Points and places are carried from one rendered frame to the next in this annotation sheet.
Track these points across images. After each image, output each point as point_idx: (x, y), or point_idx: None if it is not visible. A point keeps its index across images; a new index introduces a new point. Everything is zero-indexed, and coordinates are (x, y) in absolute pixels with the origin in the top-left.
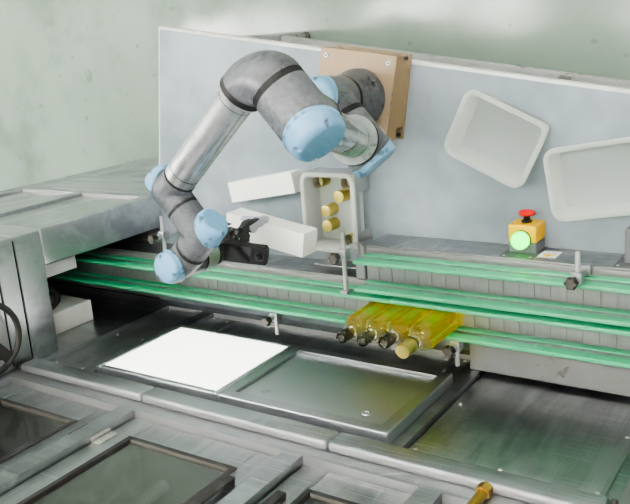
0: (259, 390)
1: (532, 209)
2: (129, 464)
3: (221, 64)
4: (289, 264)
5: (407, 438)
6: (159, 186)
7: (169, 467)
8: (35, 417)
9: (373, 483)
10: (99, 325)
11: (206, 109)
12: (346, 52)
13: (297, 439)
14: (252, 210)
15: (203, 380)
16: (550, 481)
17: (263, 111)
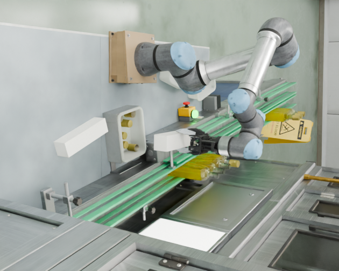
0: (223, 221)
1: (180, 102)
2: (299, 262)
3: (33, 50)
4: (113, 180)
5: None
6: (251, 100)
7: (298, 248)
8: None
9: (297, 200)
10: None
11: (266, 49)
12: (135, 33)
13: (274, 210)
14: (64, 162)
15: (209, 239)
16: (289, 172)
17: (291, 44)
